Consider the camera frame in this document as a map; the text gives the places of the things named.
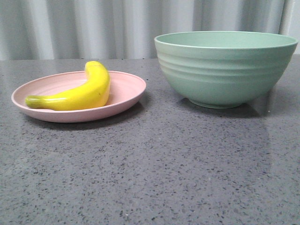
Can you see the yellow banana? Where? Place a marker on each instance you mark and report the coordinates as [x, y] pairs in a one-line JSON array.
[[92, 94]]

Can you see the green ribbed bowl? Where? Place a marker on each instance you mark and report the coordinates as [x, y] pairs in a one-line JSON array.
[[223, 69]]

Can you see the pink plate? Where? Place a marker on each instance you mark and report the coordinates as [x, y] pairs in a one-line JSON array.
[[125, 91]]

